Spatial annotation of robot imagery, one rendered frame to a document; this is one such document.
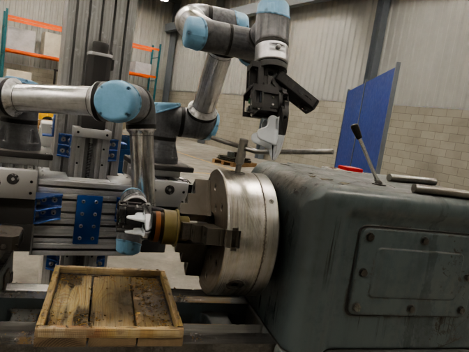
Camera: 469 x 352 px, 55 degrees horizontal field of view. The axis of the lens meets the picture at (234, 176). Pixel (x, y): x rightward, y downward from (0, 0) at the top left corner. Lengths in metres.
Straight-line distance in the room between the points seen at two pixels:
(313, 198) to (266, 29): 0.38
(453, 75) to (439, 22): 1.53
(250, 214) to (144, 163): 0.53
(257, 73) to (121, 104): 0.46
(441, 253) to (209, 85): 0.92
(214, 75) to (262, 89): 0.63
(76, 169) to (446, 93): 11.49
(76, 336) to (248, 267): 0.39
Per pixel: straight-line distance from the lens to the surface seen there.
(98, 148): 1.77
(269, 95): 0.97
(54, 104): 1.41
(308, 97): 1.01
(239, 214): 1.00
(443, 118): 12.53
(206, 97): 1.64
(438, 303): 1.25
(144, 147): 1.44
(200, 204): 1.15
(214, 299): 1.29
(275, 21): 1.04
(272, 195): 1.06
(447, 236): 1.20
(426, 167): 12.63
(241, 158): 1.09
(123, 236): 1.36
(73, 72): 1.83
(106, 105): 1.31
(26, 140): 1.63
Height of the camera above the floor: 1.36
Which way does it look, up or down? 7 degrees down
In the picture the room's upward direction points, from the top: 8 degrees clockwise
